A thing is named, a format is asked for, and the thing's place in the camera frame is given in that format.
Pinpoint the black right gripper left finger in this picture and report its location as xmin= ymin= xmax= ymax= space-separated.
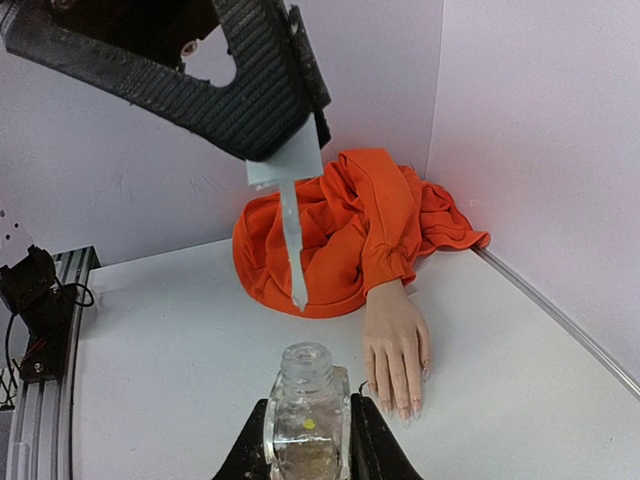
xmin=213 ymin=399 xmax=271 ymax=480

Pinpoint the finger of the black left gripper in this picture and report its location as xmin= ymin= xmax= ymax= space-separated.
xmin=1 ymin=1 xmax=310 ymax=161
xmin=288 ymin=5 xmax=331 ymax=148

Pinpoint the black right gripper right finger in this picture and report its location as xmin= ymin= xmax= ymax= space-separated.
xmin=350 ymin=384 xmax=418 ymax=480

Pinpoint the aluminium back rail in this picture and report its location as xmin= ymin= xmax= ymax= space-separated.
xmin=473 ymin=247 xmax=640 ymax=398

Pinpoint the orange cloth sleeve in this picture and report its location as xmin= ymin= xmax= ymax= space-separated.
xmin=232 ymin=148 xmax=490 ymax=319

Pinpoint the mannequin hand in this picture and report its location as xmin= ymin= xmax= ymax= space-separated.
xmin=363 ymin=279 xmax=431 ymax=422

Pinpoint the clear nail polish bottle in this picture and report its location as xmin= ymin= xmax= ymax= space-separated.
xmin=263 ymin=342 xmax=351 ymax=480

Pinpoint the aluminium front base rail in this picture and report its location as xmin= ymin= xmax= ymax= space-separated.
xmin=1 ymin=246 xmax=100 ymax=479

